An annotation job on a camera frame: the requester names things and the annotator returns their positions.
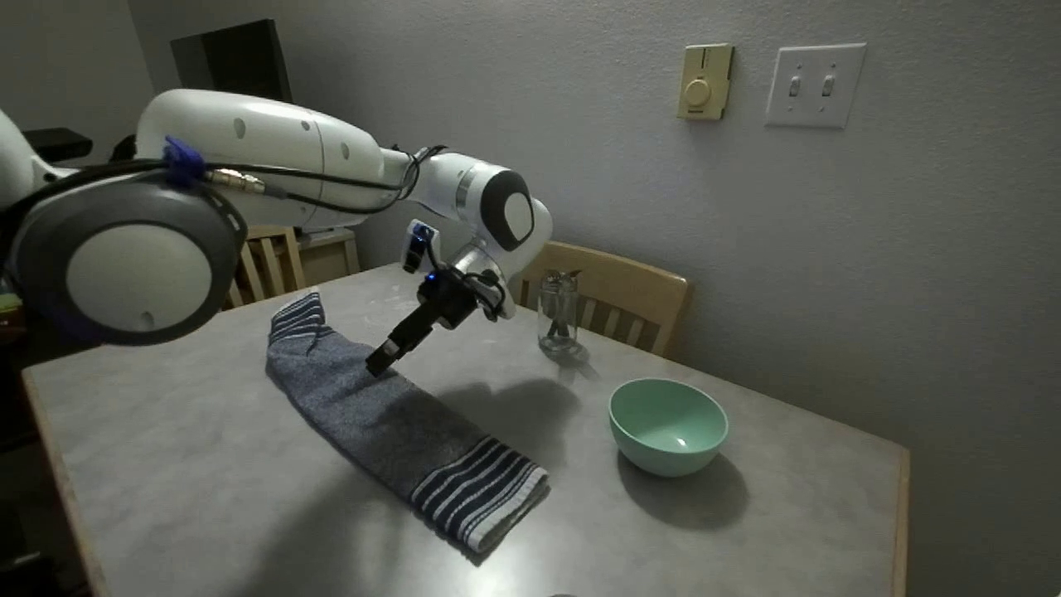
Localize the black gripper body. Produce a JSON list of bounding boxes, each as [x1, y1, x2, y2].
[[385, 268, 506, 351]]

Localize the grey striped towel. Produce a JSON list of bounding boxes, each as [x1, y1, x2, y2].
[[264, 291, 549, 560]]

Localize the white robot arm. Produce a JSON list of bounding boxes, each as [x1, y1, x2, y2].
[[0, 89, 554, 374]]

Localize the wooden chair at table end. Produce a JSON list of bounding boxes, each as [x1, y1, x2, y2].
[[230, 225, 304, 304]]

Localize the teal ceramic bowl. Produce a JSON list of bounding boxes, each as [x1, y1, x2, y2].
[[605, 378, 730, 478]]

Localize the beige thermostat dial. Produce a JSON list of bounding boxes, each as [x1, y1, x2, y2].
[[680, 45, 737, 121]]

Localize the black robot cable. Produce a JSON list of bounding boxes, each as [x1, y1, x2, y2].
[[0, 143, 449, 278]]

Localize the wooden chair by wall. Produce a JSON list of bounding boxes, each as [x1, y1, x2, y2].
[[509, 243, 692, 356]]

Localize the white double light switch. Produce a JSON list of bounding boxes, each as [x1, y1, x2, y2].
[[764, 45, 865, 130]]

